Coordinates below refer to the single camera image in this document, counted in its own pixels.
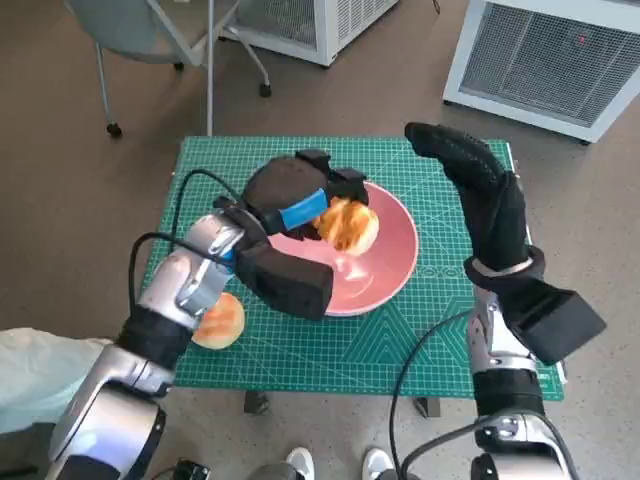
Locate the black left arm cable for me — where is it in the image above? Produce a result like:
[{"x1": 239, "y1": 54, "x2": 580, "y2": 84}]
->
[{"x1": 128, "y1": 168, "x2": 246, "y2": 311}]

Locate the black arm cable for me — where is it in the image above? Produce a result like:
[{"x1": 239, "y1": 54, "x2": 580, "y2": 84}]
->
[
  {"x1": 389, "y1": 310, "x2": 474, "y2": 480},
  {"x1": 128, "y1": 168, "x2": 246, "y2": 311}
]

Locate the round bread bun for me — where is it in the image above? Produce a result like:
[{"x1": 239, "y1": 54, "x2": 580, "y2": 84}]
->
[{"x1": 191, "y1": 292, "x2": 247, "y2": 350}]

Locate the grey office chair on casters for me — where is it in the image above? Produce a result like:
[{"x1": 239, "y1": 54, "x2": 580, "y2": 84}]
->
[{"x1": 62, "y1": 0, "x2": 274, "y2": 137}]

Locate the green cutting mat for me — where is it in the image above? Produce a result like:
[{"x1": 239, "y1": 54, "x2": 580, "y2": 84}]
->
[{"x1": 149, "y1": 135, "x2": 569, "y2": 401}]

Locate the grey robot torso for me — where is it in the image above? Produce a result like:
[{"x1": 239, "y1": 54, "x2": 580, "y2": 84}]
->
[{"x1": 249, "y1": 460, "x2": 301, "y2": 480}]

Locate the small black electronics module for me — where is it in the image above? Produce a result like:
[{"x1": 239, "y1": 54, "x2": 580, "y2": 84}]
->
[{"x1": 174, "y1": 458, "x2": 210, "y2": 480}]

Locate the white metal pole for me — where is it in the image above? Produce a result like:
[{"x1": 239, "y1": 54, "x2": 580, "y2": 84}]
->
[{"x1": 205, "y1": 0, "x2": 219, "y2": 137}]

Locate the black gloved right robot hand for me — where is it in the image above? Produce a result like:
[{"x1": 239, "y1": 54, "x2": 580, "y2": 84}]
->
[{"x1": 403, "y1": 121, "x2": 532, "y2": 274}]

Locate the black table foot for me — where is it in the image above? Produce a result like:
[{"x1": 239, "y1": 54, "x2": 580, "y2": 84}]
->
[
  {"x1": 243, "y1": 389, "x2": 271, "y2": 415},
  {"x1": 413, "y1": 397, "x2": 444, "y2": 419}
]

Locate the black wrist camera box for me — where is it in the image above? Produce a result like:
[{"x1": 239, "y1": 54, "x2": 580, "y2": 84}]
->
[
  {"x1": 234, "y1": 244, "x2": 335, "y2": 321},
  {"x1": 499, "y1": 279, "x2": 609, "y2": 366}
]

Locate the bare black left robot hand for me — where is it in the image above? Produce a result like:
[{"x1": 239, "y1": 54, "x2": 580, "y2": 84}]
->
[{"x1": 242, "y1": 148, "x2": 371, "y2": 242}]

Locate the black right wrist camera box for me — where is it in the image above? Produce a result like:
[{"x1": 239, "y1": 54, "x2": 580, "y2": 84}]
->
[{"x1": 499, "y1": 279, "x2": 609, "y2": 366}]

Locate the white mesh cabinet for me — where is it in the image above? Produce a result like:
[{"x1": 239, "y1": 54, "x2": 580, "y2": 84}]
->
[
  {"x1": 219, "y1": 0, "x2": 401, "y2": 66},
  {"x1": 442, "y1": 0, "x2": 640, "y2": 144}
]

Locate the white shoe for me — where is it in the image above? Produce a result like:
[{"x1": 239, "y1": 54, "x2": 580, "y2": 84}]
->
[
  {"x1": 286, "y1": 447, "x2": 316, "y2": 480},
  {"x1": 362, "y1": 447, "x2": 396, "y2": 480}
]

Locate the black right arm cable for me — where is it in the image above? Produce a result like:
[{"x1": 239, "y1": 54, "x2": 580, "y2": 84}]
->
[{"x1": 389, "y1": 310, "x2": 474, "y2": 480}]

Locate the long braided bread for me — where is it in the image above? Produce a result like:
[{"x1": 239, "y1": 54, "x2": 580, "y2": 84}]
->
[{"x1": 313, "y1": 196, "x2": 380, "y2": 257}]

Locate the pink bowl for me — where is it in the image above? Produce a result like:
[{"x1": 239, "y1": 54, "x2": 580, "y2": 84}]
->
[{"x1": 269, "y1": 180, "x2": 419, "y2": 317}]

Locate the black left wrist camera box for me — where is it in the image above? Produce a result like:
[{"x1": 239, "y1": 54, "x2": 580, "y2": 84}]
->
[{"x1": 234, "y1": 244, "x2": 335, "y2": 321}]

